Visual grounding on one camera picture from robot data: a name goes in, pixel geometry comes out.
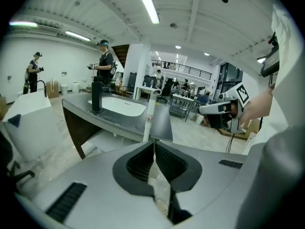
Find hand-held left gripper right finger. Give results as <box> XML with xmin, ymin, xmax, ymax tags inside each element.
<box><xmin>154</xmin><ymin>141</ymin><xmax>246</xmax><ymax>224</ymax></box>

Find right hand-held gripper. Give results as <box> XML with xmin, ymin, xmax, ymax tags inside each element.
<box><xmin>199</xmin><ymin>81</ymin><xmax>250</xmax><ymax>133</ymax></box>

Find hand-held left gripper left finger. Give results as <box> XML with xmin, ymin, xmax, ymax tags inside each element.
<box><xmin>30</xmin><ymin>141</ymin><xmax>173</xmax><ymax>229</ymax></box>

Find person's right forearm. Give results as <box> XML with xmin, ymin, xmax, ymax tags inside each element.
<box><xmin>239</xmin><ymin>83</ymin><xmax>277</xmax><ymax>129</ymax></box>

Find person's right hand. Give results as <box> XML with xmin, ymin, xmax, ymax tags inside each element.
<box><xmin>230</xmin><ymin>103</ymin><xmax>240</xmax><ymax>119</ymax></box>

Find flat cardboard box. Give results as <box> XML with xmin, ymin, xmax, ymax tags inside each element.
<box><xmin>219</xmin><ymin>118</ymin><xmax>262</xmax><ymax>141</ymax></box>

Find black metal railing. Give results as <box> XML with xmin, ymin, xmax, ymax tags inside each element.
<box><xmin>151</xmin><ymin>59</ymin><xmax>213</xmax><ymax>80</ymax></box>

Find black office chair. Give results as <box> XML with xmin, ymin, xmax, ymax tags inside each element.
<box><xmin>0</xmin><ymin>130</ymin><xmax>35</xmax><ymax>193</ymax></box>
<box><xmin>157</xmin><ymin>78</ymin><xmax>173</xmax><ymax>103</ymax></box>

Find black vanity table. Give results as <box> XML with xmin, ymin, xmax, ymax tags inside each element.
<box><xmin>61</xmin><ymin>92</ymin><xmax>173</xmax><ymax>160</ymax></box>

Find wide black cabinet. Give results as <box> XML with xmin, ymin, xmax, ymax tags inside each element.
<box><xmin>143</xmin><ymin>74</ymin><xmax>157</xmax><ymax>89</ymax></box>

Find person's white shirt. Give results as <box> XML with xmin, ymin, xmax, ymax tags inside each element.
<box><xmin>243</xmin><ymin>0</ymin><xmax>305</xmax><ymax>157</ymax></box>

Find white sink basin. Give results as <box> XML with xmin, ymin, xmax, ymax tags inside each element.
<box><xmin>87</xmin><ymin>96</ymin><xmax>147</xmax><ymax>117</ymax></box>

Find narrow black cabinet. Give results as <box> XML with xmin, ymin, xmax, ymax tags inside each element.
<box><xmin>128</xmin><ymin>72</ymin><xmax>138</xmax><ymax>92</ymax></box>

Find black sink faucet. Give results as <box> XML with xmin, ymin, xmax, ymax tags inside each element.
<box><xmin>91</xmin><ymin>76</ymin><xmax>103</xmax><ymax>113</ymax></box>

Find white bathtub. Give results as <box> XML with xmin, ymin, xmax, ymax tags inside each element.
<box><xmin>2</xmin><ymin>90</ymin><xmax>65</xmax><ymax>162</ymax></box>

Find brown wooden staircase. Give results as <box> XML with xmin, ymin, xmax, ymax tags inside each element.
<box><xmin>112</xmin><ymin>44</ymin><xmax>131</xmax><ymax>69</ymax></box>

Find black triangular cloth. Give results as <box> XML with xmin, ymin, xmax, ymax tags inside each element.
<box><xmin>7</xmin><ymin>114</ymin><xmax>22</xmax><ymax>128</ymax></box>

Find black curved bathtub faucet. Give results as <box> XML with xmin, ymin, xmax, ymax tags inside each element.
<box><xmin>36</xmin><ymin>80</ymin><xmax>48</xmax><ymax>98</ymax></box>

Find long ceiling light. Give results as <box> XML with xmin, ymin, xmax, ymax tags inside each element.
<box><xmin>65</xmin><ymin>30</ymin><xmax>92</xmax><ymax>42</ymax></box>
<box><xmin>132</xmin><ymin>0</ymin><xmax>161</xmax><ymax>25</ymax></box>
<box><xmin>9</xmin><ymin>21</ymin><xmax>39</xmax><ymax>29</ymax></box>

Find plain cardboard box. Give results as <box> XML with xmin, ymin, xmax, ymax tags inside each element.
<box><xmin>0</xmin><ymin>94</ymin><xmax>9</xmax><ymax>120</ymax></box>

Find white-top black-frame table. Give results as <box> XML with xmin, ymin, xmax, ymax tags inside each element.
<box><xmin>171</xmin><ymin>93</ymin><xmax>208</xmax><ymax>122</ymax></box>

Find white metal-frame table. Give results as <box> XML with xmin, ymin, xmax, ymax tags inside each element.
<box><xmin>134</xmin><ymin>85</ymin><xmax>153</xmax><ymax>100</ymax></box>

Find strapped cardboard box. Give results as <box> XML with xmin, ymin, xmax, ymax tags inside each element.
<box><xmin>45</xmin><ymin>80</ymin><xmax>60</xmax><ymax>99</ymax></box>

